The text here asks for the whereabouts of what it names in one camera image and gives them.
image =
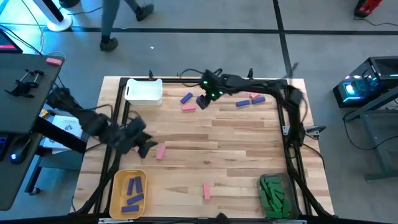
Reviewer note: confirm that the dark monitor screen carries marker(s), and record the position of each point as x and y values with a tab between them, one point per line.
7	43

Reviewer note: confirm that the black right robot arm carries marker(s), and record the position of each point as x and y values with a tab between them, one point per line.
267	84

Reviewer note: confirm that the black bar clamp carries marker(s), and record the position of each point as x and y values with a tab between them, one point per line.
31	84
21	81

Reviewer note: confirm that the black lit computer tower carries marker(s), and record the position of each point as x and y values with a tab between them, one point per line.
382	71

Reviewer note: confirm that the grey metal side table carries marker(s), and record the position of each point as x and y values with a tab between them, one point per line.
373	104

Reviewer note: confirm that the person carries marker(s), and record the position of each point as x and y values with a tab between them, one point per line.
109	18

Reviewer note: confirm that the black round base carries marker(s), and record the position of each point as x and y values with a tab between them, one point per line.
69	3

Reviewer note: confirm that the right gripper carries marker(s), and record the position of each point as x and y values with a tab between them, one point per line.
214	84

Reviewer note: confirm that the black frame clamp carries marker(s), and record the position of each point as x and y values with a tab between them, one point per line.
151	75
250	73

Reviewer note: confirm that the yellow plastic bin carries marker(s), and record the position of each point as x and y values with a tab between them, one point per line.
116	193

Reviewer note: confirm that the white floor stand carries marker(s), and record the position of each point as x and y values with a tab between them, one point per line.
60	23

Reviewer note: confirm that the black metal table frame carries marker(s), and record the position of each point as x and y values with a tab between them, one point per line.
168	80

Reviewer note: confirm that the black caster wheel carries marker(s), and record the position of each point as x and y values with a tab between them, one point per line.
35	191

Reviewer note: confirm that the pink rectangular block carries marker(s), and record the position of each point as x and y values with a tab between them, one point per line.
54	61
255	96
206	191
188	107
161	152

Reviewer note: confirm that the green rectangular block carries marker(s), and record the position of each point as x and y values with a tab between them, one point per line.
264	186
275	203
273	180
273	214
278	189
280	196
285	208
265	199

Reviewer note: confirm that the clear plastic container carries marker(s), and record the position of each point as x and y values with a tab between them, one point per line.
293	189

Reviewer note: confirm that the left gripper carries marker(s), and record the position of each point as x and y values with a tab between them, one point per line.
132	135

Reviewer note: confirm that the silver metal bracket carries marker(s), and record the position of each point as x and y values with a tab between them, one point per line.
287	221
115	221

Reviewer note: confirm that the red power tool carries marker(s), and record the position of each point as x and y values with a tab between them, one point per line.
367	7

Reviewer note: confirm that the black side desk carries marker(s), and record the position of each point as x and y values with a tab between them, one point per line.
18	109

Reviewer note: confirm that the black computer mouse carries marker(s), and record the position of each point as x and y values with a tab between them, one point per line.
18	151

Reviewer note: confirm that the small yellow object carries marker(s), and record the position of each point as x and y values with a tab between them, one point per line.
45	113

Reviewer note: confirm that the white plastic bin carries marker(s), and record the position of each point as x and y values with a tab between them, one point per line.
143	93

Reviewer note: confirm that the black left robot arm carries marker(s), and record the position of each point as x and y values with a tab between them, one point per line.
90	123

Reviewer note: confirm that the black keyboard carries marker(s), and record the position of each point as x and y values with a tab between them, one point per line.
2	146

